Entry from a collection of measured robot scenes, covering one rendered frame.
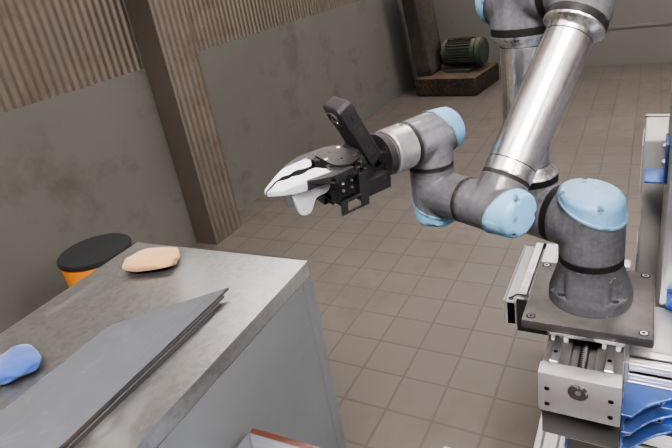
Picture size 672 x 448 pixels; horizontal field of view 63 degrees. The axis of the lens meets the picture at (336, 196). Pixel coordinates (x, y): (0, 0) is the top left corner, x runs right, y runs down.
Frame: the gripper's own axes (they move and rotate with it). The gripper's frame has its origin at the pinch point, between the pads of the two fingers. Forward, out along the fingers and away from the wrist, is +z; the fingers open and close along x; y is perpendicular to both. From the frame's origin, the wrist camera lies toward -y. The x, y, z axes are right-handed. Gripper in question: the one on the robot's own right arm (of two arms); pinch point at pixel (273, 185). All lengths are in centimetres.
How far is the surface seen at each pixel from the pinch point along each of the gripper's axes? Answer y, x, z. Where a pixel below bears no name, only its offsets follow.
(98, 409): 42, 22, 30
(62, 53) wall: 33, 281, -26
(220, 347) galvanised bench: 44, 23, 6
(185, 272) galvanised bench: 49, 60, -1
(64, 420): 42, 24, 35
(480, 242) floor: 164, 120, -197
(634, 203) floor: 158, 76, -294
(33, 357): 45, 49, 37
